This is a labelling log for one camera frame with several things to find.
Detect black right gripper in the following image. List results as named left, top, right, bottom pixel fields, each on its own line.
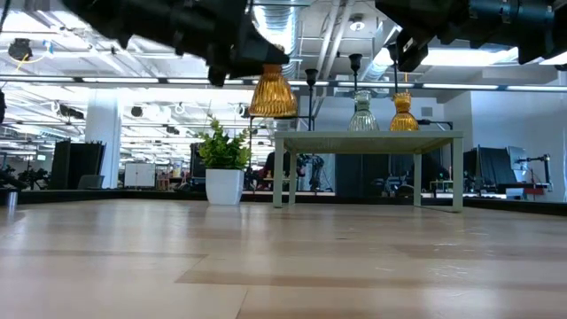
left=375, top=0, right=470, bottom=74

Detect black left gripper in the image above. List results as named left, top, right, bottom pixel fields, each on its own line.
left=176, top=0, right=290, bottom=88

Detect amber ribbed glass candle holder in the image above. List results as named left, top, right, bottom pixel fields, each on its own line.
left=389, top=91, right=420, bottom=132
left=247, top=64, right=299, bottom=119

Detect short black candlestick holder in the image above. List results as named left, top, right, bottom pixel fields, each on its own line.
left=304, top=68, right=319, bottom=132

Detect medium black candlestick holder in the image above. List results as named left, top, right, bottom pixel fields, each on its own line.
left=348, top=53, right=363, bottom=92

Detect bright ceiling light panel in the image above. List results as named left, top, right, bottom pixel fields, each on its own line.
left=420, top=47, right=519, bottom=67

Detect person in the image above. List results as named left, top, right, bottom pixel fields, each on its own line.
left=259, top=152, right=291, bottom=191

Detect pale green perforated shelf table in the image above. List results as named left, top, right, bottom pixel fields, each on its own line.
left=272, top=129, right=465, bottom=214

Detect small green plant white pot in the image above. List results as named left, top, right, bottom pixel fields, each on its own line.
left=197, top=115, right=252, bottom=206

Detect black display panel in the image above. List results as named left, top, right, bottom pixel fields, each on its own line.
left=462, top=145, right=510, bottom=195

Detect white cabinet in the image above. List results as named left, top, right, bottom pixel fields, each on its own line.
left=123, top=162, right=157, bottom=189

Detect white building column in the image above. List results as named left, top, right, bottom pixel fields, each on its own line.
left=84, top=88, right=121, bottom=190

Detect black partition panels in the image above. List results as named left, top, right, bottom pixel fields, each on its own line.
left=50, top=140, right=106, bottom=191

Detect silver spiral air duct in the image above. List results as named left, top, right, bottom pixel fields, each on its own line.
left=250, top=0, right=300, bottom=80

